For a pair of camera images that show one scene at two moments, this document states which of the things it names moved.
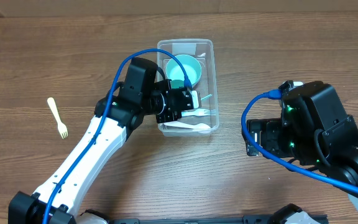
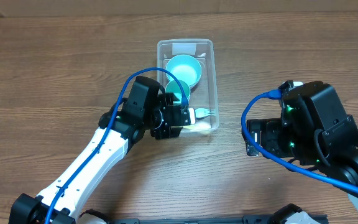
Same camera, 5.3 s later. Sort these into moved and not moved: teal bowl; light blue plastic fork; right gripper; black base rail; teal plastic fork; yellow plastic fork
Moved: teal plastic fork; yellow plastic fork
Not moved: right gripper; black base rail; teal bowl; light blue plastic fork
